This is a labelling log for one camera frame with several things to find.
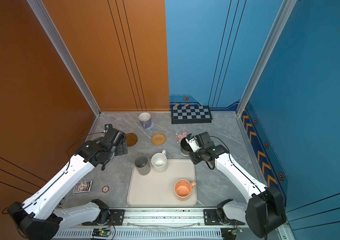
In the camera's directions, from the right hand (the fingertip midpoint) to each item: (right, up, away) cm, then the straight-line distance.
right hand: (191, 154), depth 83 cm
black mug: (-4, +3, 0) cm, 5 cm away
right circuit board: (+17, -35, -13) cm, 41 cm away
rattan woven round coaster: (-21, +6, +21) cm, 31 cm away
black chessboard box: (+1, +25, +33) cm, 41 cm away
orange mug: (-5, -19, -2) cm, 19 cm away
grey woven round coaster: (-27, +16, +28) cm, 42 cm away
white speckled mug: (-19, -6, +8) cm, 22 cm away
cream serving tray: (-19, -20, +2) cm, 28 cm away
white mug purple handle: (-31, +20, +23) cm, 43 cm away
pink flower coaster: (-6, +8, +23) cm, 25 cm away
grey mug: (-29, -8, +6) cm, 30 cm away
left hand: (-39, +6, -8) cm, 40 cm away
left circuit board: (-45, -35, -12) cm, 58 cm away
